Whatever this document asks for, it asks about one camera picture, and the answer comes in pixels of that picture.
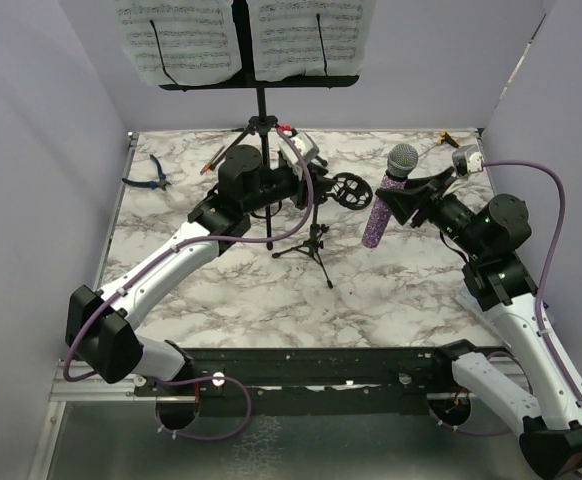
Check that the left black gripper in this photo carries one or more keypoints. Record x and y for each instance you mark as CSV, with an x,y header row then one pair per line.
x,y
319,184

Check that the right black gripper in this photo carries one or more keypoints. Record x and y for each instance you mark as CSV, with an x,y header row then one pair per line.
x,y
424,192

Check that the small black microphone tripod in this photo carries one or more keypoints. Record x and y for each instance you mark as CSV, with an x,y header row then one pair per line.
x,y
351,193

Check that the black perforated music stand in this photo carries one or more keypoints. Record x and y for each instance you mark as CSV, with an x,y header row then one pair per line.
x,y
262,123

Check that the sheet music page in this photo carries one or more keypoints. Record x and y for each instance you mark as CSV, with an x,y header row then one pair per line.
x,y
309,38
188,43

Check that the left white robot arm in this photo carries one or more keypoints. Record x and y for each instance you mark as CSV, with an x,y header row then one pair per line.
x,y
101,325

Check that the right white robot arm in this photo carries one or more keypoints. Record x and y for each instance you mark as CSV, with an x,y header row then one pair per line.
x,y
546,418

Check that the thin metal conductor baton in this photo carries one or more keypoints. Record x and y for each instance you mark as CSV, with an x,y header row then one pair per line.
x,y
425,153

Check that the orange grey pen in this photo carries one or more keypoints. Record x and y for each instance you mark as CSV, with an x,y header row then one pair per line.
x,y
214,161

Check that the clear plastic bag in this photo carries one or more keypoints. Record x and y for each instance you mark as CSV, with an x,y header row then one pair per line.
x,y
467,301

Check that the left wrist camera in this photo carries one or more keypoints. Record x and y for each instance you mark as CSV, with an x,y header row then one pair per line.
x,y
296,151

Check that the yellow handled screwdriver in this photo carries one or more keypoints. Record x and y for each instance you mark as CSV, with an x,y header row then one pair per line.
x,y
446,138

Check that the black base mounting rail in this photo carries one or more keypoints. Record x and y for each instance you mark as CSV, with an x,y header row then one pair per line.
x,y
311,381

